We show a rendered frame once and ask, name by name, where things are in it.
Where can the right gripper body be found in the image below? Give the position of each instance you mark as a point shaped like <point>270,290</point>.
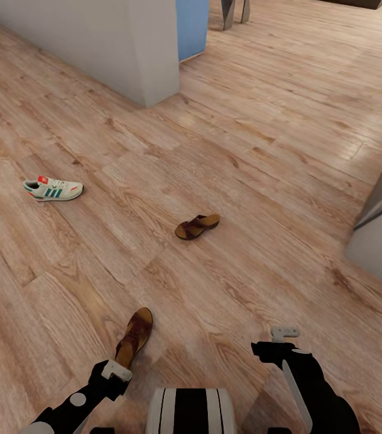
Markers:
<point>268,351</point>

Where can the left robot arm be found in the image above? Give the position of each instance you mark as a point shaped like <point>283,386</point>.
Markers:
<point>108,379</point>

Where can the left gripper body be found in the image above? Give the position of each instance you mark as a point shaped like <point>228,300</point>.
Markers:
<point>109,388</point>

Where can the gym shoe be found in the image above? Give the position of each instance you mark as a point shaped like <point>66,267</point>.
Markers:
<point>47,189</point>

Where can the sandal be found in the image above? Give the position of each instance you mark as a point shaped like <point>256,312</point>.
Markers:
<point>191,230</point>
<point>138,331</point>

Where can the sofa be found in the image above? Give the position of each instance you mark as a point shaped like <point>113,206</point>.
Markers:
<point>192,22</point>

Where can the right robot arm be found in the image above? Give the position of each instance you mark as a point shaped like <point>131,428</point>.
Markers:
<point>322,410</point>

